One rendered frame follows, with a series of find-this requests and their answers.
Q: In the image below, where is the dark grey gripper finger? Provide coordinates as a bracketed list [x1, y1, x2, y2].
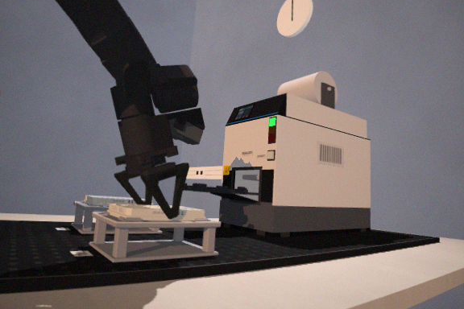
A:
[140, 163, 189, 220]
[114, 170, 152, 205]

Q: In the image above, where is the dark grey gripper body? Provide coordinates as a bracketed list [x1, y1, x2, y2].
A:
[115, 113, 179, 175]

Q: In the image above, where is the white roll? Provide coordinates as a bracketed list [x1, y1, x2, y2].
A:
[277, 71, 338, 104]

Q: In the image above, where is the white multiwell plate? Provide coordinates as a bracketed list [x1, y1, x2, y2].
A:
[84, 196, 136, 206]

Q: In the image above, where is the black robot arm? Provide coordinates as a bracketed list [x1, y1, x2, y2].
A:
[56, 0, 205, 151]

